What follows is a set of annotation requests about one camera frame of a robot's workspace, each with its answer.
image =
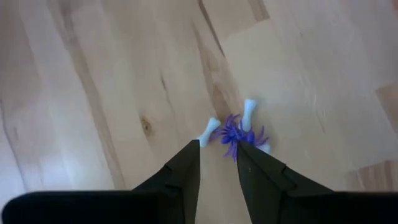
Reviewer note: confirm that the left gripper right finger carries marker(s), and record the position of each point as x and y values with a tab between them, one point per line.
261	180

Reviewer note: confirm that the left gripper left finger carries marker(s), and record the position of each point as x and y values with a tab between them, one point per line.
183	180

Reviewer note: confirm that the purple plastic spider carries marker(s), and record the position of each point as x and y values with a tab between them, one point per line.
231	134

